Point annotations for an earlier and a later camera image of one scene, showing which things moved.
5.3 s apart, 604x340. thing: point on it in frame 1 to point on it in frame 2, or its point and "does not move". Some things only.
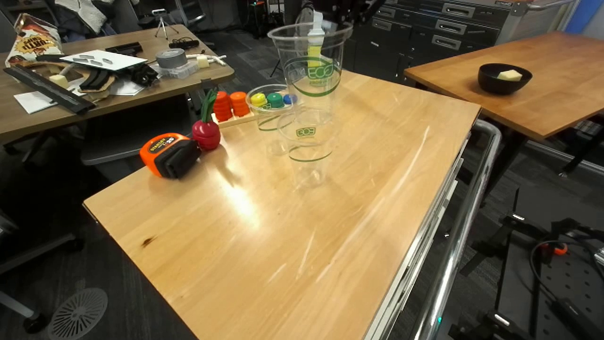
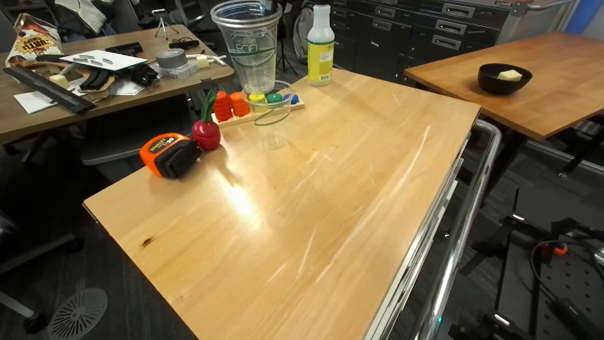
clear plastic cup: [309, 56] to [249, 28]
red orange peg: [222, 106] does not move
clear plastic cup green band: [309, 90] to [252, 51]
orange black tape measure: [169, 155] does not move
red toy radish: [205, 132] does not move
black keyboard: [54, 89] does not move
